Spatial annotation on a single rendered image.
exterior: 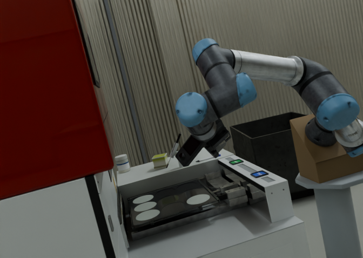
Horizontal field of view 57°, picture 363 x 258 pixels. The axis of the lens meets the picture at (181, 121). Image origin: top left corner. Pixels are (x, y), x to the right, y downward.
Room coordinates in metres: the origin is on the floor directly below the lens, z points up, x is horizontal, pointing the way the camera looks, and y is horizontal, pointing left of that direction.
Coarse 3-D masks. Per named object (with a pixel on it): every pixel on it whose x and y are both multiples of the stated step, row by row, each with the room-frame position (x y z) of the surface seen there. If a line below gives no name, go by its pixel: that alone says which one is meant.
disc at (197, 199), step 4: (192, 196) 1.39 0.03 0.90; (196, 196) 1.38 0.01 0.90; (200, 196) 1.37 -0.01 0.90; (204, 196) 1.36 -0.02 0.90; (208, 196) 1.35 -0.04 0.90; (188, 200) 1.36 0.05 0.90; (192, 200) 1.35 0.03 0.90; (196, 200) 1.34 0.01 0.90; (200, 200) 1.33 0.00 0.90; (204, 200) 1.32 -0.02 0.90; (192, 204) 1.31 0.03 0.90
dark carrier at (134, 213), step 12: (156, 192) 1.57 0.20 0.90; (168, 192) 1.53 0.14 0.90; (180, 192) 1.49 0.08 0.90; (192, 192) 1.45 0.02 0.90; (204, 192) 1.42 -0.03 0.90; (132, 204) 1.48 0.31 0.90; (168, 204) 1.37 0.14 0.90; (180, 204) 1.34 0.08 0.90; (132, 216) 1.32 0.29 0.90; (156, 216) 1.26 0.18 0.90
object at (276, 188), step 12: (240, 168) 1.44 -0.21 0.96; (252, 168) 1.40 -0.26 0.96; (264, 180) 1.22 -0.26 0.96; (276, 180) 1.19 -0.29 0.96; (276, 192) 1.16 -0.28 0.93; (288, 192) 1.17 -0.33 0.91; (276, 204) 1.16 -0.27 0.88; (288, 204) 1.17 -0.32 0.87; (276, 216) 1.16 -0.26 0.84; (288, 216) 1.17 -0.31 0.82
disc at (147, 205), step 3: (141, 204) 1.45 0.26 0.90; (144, 204) 1.44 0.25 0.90; (147, 204) 1.43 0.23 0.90; (150, 204) 1.42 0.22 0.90; (153, 204) 1.41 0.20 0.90; (156, 204) 1.41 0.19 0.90; (135, 207) 1.43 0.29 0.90; (138, 207) 1.42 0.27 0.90; (141, 207) 1.41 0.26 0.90; (144, 207) 1.40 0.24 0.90; (147, 207) 1.39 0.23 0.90; (150, 207) 1.38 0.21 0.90; (135, 210) 1.39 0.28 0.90; (138, 210) 1.38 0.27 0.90; (141, 210) 1.38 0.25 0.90; (144, 210) 1.37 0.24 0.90
